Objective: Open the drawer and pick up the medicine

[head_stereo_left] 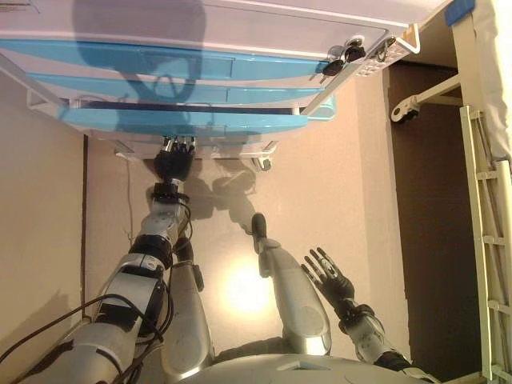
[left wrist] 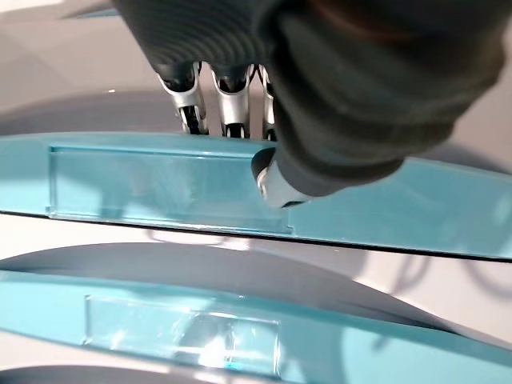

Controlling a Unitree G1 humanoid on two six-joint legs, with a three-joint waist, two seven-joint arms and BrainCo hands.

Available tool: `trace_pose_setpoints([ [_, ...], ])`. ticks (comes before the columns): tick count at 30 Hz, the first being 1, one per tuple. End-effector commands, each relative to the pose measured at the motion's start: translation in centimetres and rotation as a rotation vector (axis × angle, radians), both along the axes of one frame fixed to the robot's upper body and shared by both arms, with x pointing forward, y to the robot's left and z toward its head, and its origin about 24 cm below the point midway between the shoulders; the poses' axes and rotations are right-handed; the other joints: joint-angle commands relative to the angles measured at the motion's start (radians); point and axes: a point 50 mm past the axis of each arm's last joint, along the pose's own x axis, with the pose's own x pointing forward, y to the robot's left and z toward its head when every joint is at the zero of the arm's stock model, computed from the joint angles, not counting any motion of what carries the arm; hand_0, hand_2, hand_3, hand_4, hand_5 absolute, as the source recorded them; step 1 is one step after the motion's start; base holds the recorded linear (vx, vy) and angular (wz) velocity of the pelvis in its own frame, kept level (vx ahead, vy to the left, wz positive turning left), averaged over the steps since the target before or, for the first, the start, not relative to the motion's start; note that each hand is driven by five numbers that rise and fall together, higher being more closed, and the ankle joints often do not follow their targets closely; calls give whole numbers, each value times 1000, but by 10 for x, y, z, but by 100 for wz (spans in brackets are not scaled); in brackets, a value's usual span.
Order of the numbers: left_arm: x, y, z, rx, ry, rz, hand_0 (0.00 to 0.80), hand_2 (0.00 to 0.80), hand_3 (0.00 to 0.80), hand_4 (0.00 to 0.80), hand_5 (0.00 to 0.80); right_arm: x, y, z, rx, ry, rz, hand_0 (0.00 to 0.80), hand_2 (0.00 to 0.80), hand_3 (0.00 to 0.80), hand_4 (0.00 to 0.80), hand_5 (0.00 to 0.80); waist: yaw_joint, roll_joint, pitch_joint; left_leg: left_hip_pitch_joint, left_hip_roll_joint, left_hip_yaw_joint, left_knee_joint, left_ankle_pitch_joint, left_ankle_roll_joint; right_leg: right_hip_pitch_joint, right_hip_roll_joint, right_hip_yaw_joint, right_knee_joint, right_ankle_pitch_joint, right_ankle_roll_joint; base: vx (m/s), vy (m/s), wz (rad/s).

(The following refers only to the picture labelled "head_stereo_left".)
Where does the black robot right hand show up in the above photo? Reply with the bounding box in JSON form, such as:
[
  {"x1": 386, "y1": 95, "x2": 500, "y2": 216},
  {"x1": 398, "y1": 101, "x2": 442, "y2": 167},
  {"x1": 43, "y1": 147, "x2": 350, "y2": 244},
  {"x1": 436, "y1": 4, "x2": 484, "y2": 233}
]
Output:
[{"x1": 300, "y1": 246, "x2": 356, "y2": 311}]

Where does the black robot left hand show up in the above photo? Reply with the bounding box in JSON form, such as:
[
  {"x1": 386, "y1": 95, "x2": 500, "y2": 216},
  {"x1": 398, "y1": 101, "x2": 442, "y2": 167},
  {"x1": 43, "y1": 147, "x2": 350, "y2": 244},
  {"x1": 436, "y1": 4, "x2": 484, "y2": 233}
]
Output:
[{"x1": 154, "y1": 135, "x2": 197, "y2": 182}]

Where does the large blue-handled cart drawer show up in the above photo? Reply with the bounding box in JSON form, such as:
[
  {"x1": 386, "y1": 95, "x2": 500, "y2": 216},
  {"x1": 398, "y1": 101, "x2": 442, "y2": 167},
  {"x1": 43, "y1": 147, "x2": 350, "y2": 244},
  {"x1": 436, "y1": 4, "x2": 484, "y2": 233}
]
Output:
[{"x1": 59, "y1": 102, "x2": 311, "y2": 141}]

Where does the grey robot right leg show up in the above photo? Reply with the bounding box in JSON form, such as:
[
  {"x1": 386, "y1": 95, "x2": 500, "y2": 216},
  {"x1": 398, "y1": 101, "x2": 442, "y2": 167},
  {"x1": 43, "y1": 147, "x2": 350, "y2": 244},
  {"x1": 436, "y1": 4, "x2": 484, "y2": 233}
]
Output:
[{"x1": 250, "y1": 213, "x2": 333, "y2": 357}]

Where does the grey robot leg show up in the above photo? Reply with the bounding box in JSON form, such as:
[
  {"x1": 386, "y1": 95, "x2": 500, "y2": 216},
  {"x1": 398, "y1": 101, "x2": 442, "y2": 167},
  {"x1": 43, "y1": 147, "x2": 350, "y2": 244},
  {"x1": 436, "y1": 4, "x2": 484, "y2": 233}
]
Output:
[
  {"x1": 162, "y1": 235, "x2": 215, "y2": 381},
  {"x1": 250, "y1": 213, "x2": 333, "y2": 357}
]

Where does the grey robot torso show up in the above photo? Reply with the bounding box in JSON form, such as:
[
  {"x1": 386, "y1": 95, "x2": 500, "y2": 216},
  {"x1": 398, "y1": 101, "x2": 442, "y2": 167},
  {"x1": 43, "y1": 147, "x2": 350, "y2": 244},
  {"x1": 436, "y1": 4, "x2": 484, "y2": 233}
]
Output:
[{"x1": 175, "y1": 339, "x2": 441, "y2": 384}]

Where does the white cart caster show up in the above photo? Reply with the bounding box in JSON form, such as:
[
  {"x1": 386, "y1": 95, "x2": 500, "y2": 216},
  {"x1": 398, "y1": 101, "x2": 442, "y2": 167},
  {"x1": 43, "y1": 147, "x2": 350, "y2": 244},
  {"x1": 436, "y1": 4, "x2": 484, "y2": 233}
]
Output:
[{"x1": 250, "y1": 154, "x2": 274, "y2": 172}]

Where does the grey robot left leg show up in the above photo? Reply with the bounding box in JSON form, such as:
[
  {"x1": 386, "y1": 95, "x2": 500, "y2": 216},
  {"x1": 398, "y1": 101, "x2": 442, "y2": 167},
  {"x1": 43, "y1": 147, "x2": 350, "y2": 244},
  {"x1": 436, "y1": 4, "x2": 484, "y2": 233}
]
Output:
[{"x1": 162, "y1": 235, "x2": 215, "y2": 381}]

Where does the white side bin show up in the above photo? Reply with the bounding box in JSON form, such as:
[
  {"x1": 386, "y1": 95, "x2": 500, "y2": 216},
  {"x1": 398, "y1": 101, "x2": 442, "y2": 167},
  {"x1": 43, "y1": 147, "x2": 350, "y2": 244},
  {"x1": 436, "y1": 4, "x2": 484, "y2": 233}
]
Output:
[{"x1": 24, "y1": 86, "x2": 69, "y2": 121}]

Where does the light blue side bin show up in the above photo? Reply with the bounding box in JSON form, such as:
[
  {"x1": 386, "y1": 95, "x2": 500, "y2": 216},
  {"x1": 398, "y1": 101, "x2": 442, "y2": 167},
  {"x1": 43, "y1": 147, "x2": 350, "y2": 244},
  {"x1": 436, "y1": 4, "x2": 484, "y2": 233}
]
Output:
[{"x1": 306, "y1": 94, "x2": 338, "y2": 122}]

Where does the white medical cart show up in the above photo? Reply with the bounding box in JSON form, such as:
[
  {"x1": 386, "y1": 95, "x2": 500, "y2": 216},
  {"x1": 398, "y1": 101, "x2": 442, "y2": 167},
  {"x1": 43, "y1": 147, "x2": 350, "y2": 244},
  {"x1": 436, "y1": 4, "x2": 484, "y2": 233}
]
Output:
[{"x1": 0, "y1": 0, "x2": 423, "y2": 173}]

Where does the black-headed key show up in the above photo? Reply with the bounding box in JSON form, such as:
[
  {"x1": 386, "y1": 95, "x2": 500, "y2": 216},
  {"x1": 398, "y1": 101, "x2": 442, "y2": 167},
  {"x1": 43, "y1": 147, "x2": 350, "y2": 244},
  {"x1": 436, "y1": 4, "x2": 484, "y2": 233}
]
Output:
[
  {"x1": 344, "y1": 44, "x2": 366, "y2": 63},
  {"x1": 322, "y1": 59, "x2": 345, "y2": 77}
]

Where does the white lattice side basket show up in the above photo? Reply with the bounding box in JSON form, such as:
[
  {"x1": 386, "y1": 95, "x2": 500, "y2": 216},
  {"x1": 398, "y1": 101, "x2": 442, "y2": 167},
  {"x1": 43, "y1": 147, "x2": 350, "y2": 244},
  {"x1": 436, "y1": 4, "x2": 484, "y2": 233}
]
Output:
[{"x1": 358, "y1": 34, "x2": 411, "y2": 79}]

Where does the white bed mattress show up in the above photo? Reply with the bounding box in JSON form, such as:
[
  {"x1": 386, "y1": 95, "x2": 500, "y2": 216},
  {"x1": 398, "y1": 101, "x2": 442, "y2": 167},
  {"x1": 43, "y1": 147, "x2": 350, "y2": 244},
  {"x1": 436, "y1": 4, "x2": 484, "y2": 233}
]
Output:
[{"x1": 450, "y1": 0, "x2": 512, "y2": 165}]

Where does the blue tape strip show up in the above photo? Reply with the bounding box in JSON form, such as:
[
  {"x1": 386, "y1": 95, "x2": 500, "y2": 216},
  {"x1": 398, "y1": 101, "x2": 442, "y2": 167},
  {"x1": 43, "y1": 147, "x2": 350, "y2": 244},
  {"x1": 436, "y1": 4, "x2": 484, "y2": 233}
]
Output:
[{"x1": 442, "y1": 0, "x2": 478, "y2": 26}]

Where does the thin white floor cable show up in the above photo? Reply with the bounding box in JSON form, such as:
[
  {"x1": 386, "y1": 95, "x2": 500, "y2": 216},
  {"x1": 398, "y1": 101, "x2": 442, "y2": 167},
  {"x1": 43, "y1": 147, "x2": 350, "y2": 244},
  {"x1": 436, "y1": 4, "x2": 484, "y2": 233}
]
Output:
[{"x1": 124, "y1": 159, "x2": 137, "y2": 245}]

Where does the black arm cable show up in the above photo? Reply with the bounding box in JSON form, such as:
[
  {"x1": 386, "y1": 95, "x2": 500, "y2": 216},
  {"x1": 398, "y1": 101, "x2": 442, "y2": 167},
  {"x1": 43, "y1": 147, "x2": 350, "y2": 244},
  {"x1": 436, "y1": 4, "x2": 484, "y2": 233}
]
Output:
[{"x1": 0, "y1": 199, "x2": 193, "y2": 384}]

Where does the cream bed side rail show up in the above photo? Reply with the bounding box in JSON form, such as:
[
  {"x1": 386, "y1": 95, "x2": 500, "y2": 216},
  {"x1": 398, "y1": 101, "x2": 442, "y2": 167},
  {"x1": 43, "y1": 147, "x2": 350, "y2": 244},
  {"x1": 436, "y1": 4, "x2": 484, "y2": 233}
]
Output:
[{"x1": 458, "y1": 102, "x2": 512, "y2": 384}]

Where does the white bed frame bracket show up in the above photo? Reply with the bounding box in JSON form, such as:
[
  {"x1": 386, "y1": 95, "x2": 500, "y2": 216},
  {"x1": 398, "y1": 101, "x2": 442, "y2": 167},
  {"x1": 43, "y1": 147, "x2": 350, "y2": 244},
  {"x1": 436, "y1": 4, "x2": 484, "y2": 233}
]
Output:
[{"x1": 390, "y1": 75, "x2": 461, "y2": 124}]

